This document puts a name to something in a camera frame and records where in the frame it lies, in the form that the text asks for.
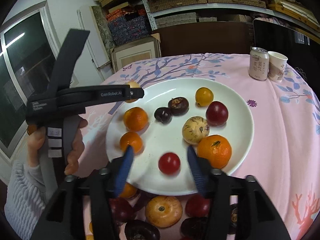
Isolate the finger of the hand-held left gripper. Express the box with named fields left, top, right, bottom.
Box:
left=125, top=84, right=145, bottom=103

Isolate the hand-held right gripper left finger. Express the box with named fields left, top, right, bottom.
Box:
left=30, top=145, right=135, bottom=240

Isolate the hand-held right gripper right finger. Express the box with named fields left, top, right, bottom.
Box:
left=186, top=145, right=292, bottom=240

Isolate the pale yellow round fruit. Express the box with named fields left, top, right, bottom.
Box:
left=124, top=81, right=141, bottom=103

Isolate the small orange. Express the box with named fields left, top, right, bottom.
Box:
left=119, top=131, right=143, bottom=155
left=120, top=182, right=138, bottom=198
left=123, top=107, right=149, bottom=131

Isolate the small red fruit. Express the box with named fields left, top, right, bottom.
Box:
left=184, top=194, right=211, bottom=218
left=158, top=152, right=181, bottom=175

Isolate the large orange mandarin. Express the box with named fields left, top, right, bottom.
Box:
left=197, top=134, right=232, bottom=170

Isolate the dark purple fruit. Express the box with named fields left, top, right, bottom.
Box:
left=229, top=203, right=239, bottom=234
left=180, top=217, right=212, bottom=240
left=154, top=107, right=173, bottom=124
left=124, top=219, right=160, bottom=240
left=168, top=97, right=189, bottom=116

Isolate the dark red plum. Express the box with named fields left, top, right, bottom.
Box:
left=109, top=197, right=135, bottom=223

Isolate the yellow striped pepino melon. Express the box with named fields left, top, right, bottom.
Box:
left=182, top=116, right=210, bottom=145

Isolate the white oval plate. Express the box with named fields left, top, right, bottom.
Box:
left=105, top=77, right=254, bottom=197

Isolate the golden yellow round fruit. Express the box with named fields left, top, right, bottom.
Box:
left=145, top=195, right=183, bottom=228

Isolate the yellow orange citrus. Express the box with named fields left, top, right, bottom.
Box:
left=195, top=87, right=214, bottom=107

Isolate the person's left forearm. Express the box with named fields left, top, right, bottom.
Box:
left=4, top=160, right=60, bottom=240

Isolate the person's left hand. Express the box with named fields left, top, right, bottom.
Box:
left=27, top=116, right=88, bottom=176

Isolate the framed picture in cardboard box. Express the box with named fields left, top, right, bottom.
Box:
left=110, top=34, right=162, bottom=73

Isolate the stack of blue patterned boxes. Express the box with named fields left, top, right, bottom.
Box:
left=106, top=9, right=152, bottom=46

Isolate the white board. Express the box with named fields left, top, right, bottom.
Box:
left=77, top=5, right=110, bottom=68

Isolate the speckled grey board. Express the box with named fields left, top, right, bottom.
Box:
left=90, top=5, right=114, bottom=53

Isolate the dark brown wooden panel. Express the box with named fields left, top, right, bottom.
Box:
left=151, top=22, right=254, bottom=57

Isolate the grey woven box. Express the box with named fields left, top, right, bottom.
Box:
left=154, top=12, right=198, bottom=27

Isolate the pink deer print tablecloth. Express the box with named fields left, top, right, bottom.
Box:
left=80, top=52, right=320, bottom=240

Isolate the white metal shelf rack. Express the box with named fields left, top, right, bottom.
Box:
left=94, top=0, right=320, bottom=34

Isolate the pink drink can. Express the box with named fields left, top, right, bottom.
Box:
left=249, top=47, right=270, bottom=81

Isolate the white paper cup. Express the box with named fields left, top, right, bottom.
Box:
left=267, top=51, right=288, bottom=83

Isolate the black panel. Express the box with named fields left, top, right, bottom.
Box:
left=252, top=18, right=320, bottom=55

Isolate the stack of pale wooden frames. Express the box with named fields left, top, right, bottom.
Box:
left=267, top=0, right=320, bottom=30

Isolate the dark window with white frame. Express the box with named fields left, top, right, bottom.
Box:
left=0, top=1, right=75, bottom=159

